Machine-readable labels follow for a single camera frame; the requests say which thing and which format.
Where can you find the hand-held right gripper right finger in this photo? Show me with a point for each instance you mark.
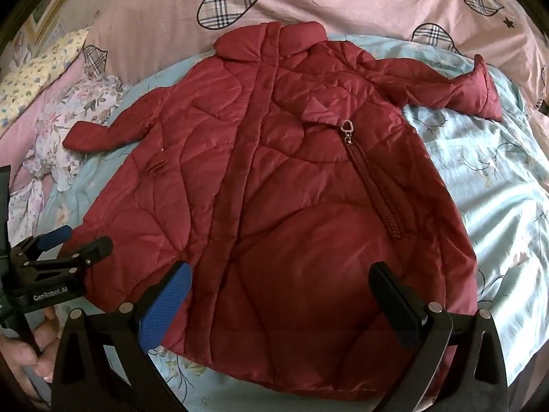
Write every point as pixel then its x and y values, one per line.
pixel 396 309

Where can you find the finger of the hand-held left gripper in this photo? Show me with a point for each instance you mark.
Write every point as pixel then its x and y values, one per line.
pixel 85 254
pixel 53 238

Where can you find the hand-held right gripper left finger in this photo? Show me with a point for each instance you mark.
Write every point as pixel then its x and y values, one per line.
pixel 168 309

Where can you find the red quilted jacket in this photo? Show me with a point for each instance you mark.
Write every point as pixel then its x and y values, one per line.
pixel 278 180

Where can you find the person's left hand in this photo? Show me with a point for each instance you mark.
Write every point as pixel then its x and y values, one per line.
pixel 19 358

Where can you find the plain pink cloth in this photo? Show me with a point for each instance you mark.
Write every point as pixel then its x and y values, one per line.
pixel 23 137

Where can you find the white pink floral cloth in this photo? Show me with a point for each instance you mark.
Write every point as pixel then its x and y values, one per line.
pixel 64 120

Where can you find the light blue floral bedsheet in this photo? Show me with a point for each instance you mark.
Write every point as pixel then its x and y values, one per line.
pixel 493 201

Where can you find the yellow floral pillow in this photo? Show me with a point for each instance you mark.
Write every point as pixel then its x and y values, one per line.
pixel 38 68

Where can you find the pink duvet with plaid hearts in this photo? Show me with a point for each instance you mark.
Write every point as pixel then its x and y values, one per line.
pixel 343 0

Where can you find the gold picture frame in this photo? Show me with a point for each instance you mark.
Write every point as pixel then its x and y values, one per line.
pixel 47 13

